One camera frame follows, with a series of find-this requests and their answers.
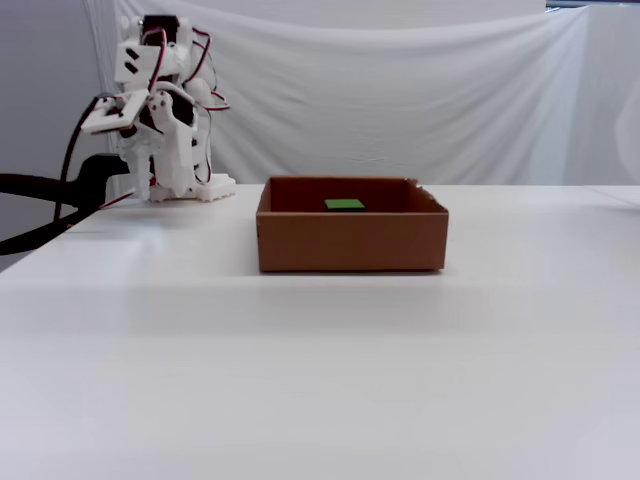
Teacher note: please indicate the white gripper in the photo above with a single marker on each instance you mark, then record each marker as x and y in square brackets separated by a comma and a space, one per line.
[172, 152]

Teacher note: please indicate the green cube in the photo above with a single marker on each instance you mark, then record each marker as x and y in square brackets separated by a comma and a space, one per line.
[344, 204]

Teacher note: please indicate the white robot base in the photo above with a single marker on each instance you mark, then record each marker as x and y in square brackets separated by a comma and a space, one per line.
[215, 189]

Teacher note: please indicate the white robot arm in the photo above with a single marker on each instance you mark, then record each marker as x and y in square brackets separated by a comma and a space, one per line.
[130, 60]

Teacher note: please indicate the brown cardboard box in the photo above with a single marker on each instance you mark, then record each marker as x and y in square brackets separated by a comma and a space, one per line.
[350, 245]

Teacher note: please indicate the white cloth backdrop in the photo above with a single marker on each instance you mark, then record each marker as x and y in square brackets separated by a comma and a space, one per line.
[400, 100]
[615, 100]

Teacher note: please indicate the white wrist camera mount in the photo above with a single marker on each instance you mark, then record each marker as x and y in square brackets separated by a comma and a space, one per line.
[112, 115]

